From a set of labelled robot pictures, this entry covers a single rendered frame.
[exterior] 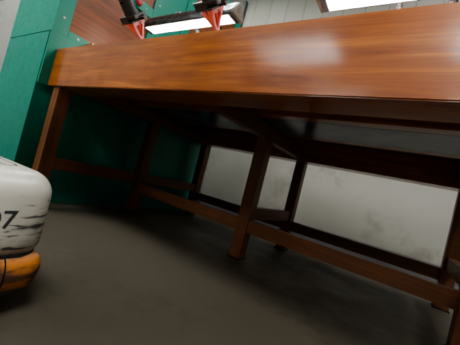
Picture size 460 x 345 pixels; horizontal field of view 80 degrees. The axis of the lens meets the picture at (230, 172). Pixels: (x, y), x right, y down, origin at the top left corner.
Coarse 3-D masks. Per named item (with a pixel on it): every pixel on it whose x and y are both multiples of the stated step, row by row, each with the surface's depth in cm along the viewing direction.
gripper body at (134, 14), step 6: (132, 0) 111; (126, 6) 110; (132, 6) 111; (126, 12) 112; (132, 12) 112; (138, 12) 114; (144, 12) 113; (120, 18) 115; (126, 18) 113; (132, 18) 112
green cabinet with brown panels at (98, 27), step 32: (32, 0) 152; (64, 0) 133; (96, 0) 146; (160, 0) 176; (192, 0) 197; (32, 32) 144; (64, 32) 136; (96, 32) 149; (128, 32) 164; (192, 32) 204
